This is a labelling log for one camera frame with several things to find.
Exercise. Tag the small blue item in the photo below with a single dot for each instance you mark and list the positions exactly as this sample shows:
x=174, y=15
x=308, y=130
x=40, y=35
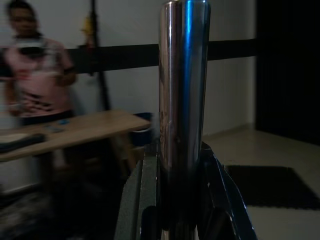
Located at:
x=62, y=122

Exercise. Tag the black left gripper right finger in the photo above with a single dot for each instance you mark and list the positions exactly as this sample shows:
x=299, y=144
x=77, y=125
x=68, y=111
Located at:
x=225, y=205

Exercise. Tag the light wooden table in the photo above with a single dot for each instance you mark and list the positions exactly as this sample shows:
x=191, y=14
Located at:
x=87, y=130

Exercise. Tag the black interlocking foam mat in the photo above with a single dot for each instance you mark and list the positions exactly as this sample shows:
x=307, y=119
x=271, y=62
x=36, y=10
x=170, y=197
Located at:
x=275, y=187

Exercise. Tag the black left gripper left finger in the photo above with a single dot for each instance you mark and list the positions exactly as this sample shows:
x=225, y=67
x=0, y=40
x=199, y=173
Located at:
x=132, y=200

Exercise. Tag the black flat object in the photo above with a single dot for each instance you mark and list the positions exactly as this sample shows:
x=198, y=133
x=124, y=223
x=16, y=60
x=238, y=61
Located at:
x=25, y=142

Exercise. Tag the person in pink shirt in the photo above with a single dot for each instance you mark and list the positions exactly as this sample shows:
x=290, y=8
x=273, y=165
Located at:
x=37, y=75

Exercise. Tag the blue bin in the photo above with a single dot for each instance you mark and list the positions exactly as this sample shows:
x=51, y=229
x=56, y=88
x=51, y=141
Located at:
x=142, y=137

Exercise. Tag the black stand with yellow part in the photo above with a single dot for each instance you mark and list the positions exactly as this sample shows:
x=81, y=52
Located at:
x=93, y=25

